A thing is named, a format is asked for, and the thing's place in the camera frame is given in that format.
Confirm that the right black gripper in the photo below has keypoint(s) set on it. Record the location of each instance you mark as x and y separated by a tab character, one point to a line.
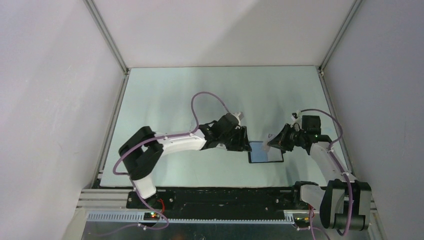
280	140

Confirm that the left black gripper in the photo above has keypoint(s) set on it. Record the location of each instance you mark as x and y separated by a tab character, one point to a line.
241	143

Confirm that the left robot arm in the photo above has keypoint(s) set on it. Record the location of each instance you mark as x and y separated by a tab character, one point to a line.
142	151

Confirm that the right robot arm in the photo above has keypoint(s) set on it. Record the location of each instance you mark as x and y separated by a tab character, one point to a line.
345	204

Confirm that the right controller board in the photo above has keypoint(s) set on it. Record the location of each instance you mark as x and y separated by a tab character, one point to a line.
302	223

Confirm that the controller board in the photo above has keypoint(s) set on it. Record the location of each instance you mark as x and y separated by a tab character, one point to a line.
151	216
302	223

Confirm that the left controller board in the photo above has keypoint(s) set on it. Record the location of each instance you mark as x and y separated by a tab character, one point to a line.
151	216

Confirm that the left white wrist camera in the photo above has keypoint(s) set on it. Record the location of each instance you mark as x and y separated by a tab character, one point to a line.
239	116

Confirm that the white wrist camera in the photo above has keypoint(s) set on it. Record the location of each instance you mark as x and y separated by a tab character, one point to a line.
239	116
296	119

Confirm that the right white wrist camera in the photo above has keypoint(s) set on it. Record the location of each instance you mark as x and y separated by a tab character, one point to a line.
296	119

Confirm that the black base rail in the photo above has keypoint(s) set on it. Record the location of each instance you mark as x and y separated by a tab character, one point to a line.
226	203

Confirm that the right aluminium frame post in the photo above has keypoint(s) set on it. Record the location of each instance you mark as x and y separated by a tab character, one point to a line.
340	33

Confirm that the aluminium frame post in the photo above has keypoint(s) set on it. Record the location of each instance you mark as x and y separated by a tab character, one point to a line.
106	34
340	33

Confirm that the left aluminium frame post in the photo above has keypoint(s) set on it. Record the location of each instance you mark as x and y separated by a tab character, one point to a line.
106	34

